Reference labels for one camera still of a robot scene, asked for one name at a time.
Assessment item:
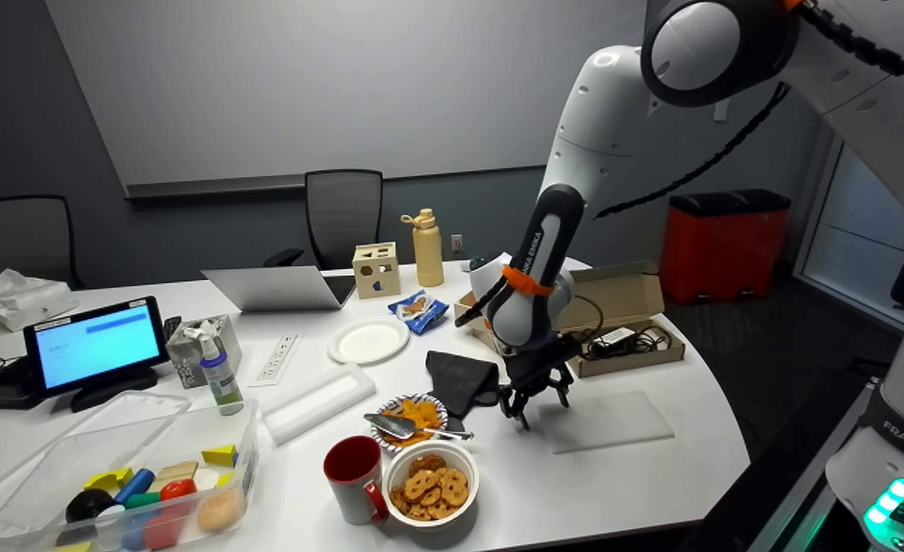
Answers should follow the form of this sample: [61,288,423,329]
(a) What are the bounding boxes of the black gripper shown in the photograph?
[496,334,587,432]

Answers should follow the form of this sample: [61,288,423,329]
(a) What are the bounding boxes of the brown cardboard box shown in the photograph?
[453,265,689,380]

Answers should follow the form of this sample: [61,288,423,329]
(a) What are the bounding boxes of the long white foam tray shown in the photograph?
[259,366,381,448]

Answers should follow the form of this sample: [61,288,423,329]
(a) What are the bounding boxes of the black cloth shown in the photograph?
[423,348,503,423]

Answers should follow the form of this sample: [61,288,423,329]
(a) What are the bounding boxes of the white power adapter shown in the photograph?
[591,324,645,357]

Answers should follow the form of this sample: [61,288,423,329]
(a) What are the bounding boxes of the pretzel snacks pile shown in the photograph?
[390,454,473,524]

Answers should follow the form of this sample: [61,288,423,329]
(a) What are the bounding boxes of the blue snack packet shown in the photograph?
[385,288,453,337]

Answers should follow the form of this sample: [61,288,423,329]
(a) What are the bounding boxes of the metal spoon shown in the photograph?
[361,408,421,444]

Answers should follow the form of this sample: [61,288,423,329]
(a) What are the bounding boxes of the white bowl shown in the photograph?
[381,439,486,538]

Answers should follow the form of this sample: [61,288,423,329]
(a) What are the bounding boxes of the white paper plate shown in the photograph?
[325,316,415,373]

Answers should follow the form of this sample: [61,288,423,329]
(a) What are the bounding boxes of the tan water bottle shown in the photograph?
[398,207,452,291]

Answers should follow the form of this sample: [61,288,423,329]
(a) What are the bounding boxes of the red mug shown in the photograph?
[320,432,394,528]

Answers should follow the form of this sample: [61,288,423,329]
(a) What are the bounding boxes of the wooden shape sorter cube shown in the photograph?
[349,239,406,304]

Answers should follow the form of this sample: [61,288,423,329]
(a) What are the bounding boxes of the red trash bin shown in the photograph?
[656,186,793,310]

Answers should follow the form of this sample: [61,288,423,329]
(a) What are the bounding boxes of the white remote strip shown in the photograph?
[254,332,300,388]

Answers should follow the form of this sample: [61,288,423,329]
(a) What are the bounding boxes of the grey mesh office chair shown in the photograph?
[265,165,390,274]
[0,190,79,291]

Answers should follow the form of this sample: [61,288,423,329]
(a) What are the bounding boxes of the grey laptop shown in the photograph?
[201,265,359,316]

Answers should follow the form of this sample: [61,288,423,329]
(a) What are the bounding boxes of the small spray bottle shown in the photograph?
[193,322,250,419]

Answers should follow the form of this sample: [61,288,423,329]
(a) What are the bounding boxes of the yellow toy block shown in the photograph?
[201,442,243,472]

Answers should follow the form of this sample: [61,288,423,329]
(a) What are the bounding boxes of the silver wipes pack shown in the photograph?
[167,312,244,390]

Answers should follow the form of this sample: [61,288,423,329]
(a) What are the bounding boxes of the glass door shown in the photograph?
[793,137,904,332]

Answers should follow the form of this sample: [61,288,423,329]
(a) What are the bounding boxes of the blue toy cylinder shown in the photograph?
[111,466,161,507]

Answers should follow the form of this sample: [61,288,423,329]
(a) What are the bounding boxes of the black tablet with stand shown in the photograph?
[0,295,169,415]

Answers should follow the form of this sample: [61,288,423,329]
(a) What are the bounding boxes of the black toy piece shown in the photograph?
[61,485,118,524]

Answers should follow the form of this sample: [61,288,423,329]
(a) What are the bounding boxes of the clear plastic toy bin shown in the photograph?
[0,390,265,552]

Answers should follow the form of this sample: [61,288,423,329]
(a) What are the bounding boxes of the white plastic bag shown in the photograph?
[0,266,78,334]

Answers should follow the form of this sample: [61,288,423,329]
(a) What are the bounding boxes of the black cable bundle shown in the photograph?
[570,299,615,361]

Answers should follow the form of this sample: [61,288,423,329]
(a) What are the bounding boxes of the wall whiteboard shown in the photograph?
[43,0,658,199]

